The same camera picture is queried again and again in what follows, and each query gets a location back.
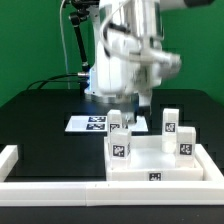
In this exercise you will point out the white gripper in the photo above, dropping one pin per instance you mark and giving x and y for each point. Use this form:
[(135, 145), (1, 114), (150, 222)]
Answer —
[(118, 77)]

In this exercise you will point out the white square tabletop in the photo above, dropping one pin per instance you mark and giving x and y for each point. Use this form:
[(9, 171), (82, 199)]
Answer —
[(149, 163)]

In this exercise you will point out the white marker plate with tags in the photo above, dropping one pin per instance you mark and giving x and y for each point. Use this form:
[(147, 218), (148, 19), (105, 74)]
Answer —
[(97, 123)]

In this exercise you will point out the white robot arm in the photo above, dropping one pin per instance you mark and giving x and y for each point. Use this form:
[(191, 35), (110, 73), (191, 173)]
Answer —
[(139, 19)]

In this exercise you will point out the white U-shaped fence wall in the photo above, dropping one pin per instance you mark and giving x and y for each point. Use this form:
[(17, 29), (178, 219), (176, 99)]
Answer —
[(207, 192)]

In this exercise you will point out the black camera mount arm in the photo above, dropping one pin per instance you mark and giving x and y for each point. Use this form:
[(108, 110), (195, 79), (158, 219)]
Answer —
[(81, 15)]

